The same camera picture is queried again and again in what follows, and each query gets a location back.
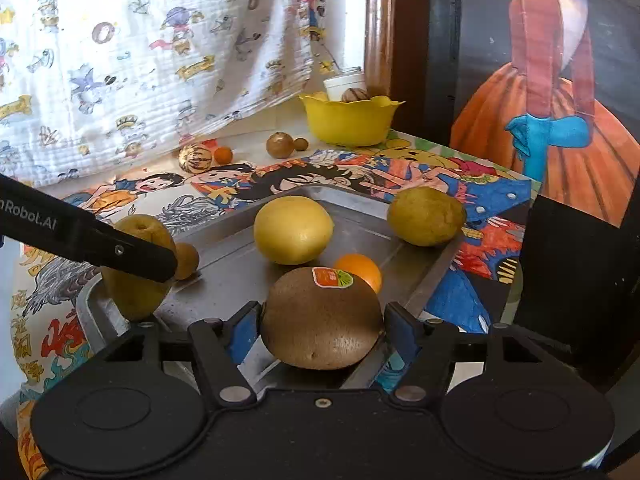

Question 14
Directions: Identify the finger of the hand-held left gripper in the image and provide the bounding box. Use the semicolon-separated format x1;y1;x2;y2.
97;230;179;284

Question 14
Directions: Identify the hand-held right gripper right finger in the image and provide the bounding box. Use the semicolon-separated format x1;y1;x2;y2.
383;301;546;405

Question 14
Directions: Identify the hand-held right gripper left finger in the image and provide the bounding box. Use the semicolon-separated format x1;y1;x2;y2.
97;301;262;406

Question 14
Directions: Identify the elongated yellow-green pear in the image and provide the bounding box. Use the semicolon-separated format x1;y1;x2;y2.
100;214;178;322

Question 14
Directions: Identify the grey metal tray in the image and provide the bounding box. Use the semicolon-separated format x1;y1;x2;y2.
75;185;465;391

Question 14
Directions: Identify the orange mandarin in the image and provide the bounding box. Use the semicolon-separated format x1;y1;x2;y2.
332;253;383;295

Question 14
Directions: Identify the brown kiwi with sticker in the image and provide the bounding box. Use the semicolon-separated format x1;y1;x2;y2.
260;266;385;371

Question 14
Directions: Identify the striped pepino melon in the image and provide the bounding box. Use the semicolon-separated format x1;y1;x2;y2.
178;143;214;175

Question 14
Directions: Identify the yellow lemon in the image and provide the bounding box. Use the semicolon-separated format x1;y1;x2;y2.
253;196;335;266

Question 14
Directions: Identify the round green pear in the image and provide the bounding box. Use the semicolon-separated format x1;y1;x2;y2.
386;186;468;247

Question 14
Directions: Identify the round brown fruit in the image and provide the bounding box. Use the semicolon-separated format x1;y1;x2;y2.
265;131;295;158

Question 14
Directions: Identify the colourful cartoon printed mat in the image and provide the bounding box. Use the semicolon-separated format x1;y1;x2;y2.
12;130;543;480

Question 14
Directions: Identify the white cartoon printed blanket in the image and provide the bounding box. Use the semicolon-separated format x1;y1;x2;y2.
0;0;326;193

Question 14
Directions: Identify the yellow flower-shaped bowl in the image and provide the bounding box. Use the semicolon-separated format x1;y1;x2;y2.
299;92;407;147

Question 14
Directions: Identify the white cup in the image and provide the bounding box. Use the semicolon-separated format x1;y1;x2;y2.
322;66;368;103

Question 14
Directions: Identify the black door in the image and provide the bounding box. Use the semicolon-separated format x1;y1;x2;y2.
395;0;640;376

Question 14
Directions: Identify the wall poster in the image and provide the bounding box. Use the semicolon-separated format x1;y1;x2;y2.
450;0;640;228

